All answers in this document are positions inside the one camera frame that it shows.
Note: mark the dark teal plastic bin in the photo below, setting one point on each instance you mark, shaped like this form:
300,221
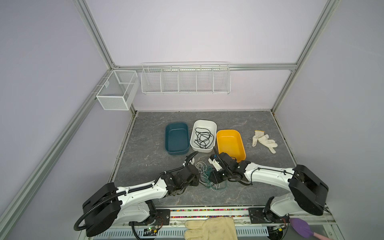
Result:
177,141

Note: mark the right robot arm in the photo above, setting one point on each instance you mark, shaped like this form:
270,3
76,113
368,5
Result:
306,191

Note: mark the white knit glove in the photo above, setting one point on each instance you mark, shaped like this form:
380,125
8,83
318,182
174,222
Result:
263,139

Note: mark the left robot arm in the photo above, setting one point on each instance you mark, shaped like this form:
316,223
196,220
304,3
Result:
112,205

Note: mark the long white wire basket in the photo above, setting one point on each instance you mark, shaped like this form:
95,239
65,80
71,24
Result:
186,78

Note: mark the white plastic bin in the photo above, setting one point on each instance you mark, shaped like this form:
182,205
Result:
203,137

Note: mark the yellow plastic bin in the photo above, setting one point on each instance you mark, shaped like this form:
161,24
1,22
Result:
230,142

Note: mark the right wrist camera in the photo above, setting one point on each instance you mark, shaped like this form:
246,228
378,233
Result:
216,165

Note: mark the purple pink brush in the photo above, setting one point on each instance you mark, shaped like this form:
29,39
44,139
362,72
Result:
304,230

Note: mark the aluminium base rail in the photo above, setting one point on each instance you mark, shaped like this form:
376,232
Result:
207,214

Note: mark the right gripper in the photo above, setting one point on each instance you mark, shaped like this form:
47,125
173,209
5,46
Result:
215,179

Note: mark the small white mesh basket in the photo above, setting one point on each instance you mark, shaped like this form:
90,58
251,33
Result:
119,90

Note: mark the beige leather glove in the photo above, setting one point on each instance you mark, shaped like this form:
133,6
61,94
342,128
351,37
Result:
220,228

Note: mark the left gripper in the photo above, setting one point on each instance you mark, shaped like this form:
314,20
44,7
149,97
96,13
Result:
196,180

